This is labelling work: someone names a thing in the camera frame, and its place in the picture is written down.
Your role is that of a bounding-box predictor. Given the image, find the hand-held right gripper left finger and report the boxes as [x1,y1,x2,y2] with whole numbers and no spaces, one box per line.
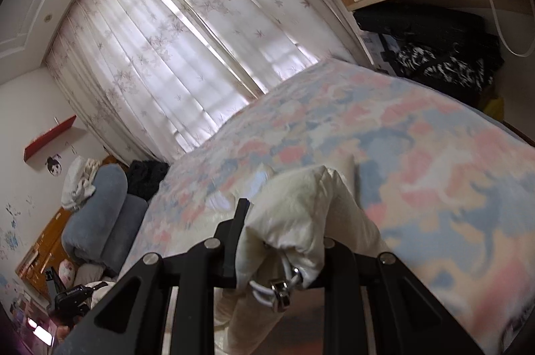
[54,198,253,355]

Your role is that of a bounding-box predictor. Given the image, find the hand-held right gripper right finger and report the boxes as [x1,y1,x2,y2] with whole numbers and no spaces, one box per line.
[322,237,486,355]

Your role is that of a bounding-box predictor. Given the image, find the white shiny puffer jacket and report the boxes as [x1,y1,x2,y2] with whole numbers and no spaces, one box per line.
[205,154,402,355]

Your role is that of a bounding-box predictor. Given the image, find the pile of white clothes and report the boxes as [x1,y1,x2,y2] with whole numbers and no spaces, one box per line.
[61,155,101,211]

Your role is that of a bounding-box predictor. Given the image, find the pink plush toy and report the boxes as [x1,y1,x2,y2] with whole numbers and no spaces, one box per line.
[59,259,78,286]

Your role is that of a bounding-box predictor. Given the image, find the wooden headboard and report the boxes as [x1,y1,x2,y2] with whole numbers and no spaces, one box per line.
[16,207,74,297]

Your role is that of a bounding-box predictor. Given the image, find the blue rolled fleece blanket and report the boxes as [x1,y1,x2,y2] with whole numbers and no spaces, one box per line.
[62,163,149,276]

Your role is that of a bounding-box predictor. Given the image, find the black knitted cloth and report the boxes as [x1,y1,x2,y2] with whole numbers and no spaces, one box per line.
[125,159,170,203]

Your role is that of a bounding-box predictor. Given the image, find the pastel printed blanket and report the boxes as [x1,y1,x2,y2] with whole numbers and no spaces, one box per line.
[117,60,535,355]

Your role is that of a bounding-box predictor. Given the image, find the white cardboard box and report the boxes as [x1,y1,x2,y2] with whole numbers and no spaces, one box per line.
[363,31,398,72]

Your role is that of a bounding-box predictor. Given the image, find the yellow bag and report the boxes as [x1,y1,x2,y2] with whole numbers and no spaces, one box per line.
[487,98,504,122]

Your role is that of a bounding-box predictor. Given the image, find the black and white patterned cloth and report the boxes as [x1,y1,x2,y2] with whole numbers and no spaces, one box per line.
[395,43,490,88]

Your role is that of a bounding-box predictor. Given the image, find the black bag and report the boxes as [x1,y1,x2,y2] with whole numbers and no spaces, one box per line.
[353,6,504,88]

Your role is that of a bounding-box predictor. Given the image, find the blue flower wall stickers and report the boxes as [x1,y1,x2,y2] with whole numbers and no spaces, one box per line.
[0,205,21,259]

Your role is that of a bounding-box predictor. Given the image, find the face wall sticker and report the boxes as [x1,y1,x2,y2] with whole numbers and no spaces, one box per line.
[45,155,63,177]

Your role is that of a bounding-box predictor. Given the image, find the red wall shelf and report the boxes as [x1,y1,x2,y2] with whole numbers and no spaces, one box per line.
[24,115,78,162]

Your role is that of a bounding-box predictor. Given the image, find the white cable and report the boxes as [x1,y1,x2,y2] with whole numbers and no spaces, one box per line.
[485,0,533,57]

